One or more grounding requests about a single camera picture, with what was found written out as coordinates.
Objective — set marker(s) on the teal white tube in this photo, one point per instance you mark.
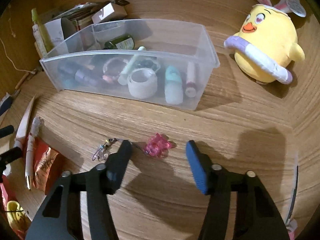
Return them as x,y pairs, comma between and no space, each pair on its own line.
173,86

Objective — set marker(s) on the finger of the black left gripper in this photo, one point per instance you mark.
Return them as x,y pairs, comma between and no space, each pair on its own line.
7,130
10,156

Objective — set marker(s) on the beaded keychain charm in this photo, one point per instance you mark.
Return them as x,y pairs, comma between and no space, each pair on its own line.
103,151

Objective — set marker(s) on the translucent plastic storage bin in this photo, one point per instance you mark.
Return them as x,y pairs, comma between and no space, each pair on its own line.
158,44

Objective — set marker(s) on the small white cardboard box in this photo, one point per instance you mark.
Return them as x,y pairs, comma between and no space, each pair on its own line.
109,12

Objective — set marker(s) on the stack of books papers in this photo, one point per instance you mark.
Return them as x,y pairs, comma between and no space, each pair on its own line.
81,14

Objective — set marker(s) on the pink white braided band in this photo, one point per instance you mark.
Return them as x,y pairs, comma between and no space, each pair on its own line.
113,68

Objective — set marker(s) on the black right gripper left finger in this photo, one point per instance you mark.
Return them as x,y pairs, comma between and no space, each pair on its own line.
59,216

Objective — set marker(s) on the white pen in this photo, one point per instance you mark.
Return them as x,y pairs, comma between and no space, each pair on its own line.
29,157

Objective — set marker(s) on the red envelope packet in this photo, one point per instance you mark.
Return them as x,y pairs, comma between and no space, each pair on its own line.
47,168

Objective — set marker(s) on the white folded paper letter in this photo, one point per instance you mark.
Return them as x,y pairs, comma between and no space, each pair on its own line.
59,30

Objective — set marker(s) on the dark green glass bottle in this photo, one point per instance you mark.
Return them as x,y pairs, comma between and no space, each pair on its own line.
125,42

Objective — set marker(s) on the yellow chick bunny plush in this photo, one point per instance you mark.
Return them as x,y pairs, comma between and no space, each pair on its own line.
267,41

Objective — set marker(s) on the purple spray bottle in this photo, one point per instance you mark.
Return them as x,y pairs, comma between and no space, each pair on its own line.
77,74

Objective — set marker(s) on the pink plastic hair clip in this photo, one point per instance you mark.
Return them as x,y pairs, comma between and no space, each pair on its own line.
158,146

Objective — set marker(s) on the white tape roll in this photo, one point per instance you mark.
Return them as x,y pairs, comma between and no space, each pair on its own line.
142,83

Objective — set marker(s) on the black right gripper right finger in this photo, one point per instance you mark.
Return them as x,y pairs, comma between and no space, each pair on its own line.
257,216

